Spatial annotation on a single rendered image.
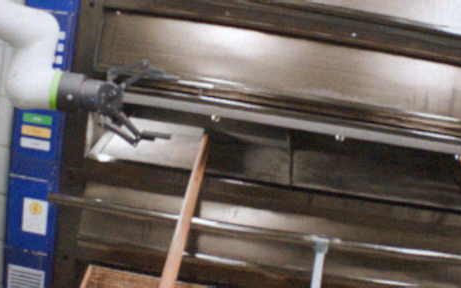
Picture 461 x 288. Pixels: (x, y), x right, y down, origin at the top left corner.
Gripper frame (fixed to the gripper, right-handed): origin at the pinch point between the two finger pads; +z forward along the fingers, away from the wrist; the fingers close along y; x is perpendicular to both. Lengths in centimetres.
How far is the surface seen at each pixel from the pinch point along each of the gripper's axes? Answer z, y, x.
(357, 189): 54, 31, -66
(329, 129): 40, 8, -40
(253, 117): 19.0, 8.0, -40.0
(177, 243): 6.4, 28.1, 11.0
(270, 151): 26, 31, -96
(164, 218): 0.6, 32.4, -17.5
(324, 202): 43, 33, -54
